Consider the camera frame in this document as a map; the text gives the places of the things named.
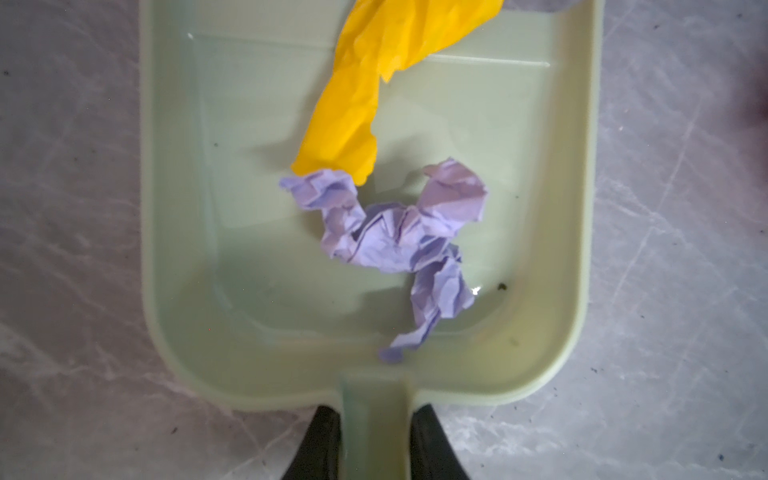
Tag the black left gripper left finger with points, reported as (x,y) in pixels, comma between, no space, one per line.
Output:
(317,457)

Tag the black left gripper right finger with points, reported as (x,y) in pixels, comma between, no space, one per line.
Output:
(431,454)

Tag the green dustpan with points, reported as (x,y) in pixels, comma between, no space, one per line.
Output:
(239,298)

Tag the lilac paper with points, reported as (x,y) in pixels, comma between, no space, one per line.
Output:
(397,238)

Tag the yellow paper scrap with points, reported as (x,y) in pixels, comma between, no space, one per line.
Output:
(378,39)

